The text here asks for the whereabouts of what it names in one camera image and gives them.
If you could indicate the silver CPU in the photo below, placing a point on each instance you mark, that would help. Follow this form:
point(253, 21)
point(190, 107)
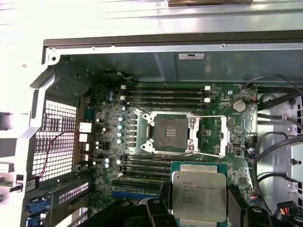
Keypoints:
point(198, 194)

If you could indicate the dark expansion slot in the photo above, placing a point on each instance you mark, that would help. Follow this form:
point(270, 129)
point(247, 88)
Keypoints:
point(137, 185)

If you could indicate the green motherboard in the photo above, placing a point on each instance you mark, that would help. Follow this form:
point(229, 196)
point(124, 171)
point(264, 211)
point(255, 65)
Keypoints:
point(217, 105)

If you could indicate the metal socket cover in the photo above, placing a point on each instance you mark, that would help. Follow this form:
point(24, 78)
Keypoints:
point(225, 142)

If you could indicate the open PC case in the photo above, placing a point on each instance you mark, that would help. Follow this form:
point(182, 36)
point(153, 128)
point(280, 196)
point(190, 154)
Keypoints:
point(142, 63)

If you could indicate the silver coin battery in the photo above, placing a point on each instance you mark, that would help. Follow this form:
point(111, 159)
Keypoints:
point(239, 106)

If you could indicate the silver drive cage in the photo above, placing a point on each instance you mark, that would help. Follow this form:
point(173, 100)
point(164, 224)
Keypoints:
point(296, 163)

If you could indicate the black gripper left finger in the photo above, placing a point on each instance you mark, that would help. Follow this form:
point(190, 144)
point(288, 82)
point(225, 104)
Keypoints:
point(163, 212)

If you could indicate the CPU socket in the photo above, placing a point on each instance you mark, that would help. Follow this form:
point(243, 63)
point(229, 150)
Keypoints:
point(170, 132)

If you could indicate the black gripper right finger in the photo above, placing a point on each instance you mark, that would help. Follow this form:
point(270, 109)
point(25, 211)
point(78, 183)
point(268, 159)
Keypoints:
point(236, 212)

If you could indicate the thin locking lever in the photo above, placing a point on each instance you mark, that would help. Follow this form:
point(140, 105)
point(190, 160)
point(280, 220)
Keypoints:
point(139, 111)

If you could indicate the black RAM slot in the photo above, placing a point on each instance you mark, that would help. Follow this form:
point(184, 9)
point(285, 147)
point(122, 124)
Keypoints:
point(165, 103)
point(146, 175)
point(146, 164)
point(165, 89)
point(146, 169)
point(165, 98)
point(165, 93)
point(142, 160)

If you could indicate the blue expansion slot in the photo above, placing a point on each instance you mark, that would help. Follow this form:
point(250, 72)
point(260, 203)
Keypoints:
point(132, 194)

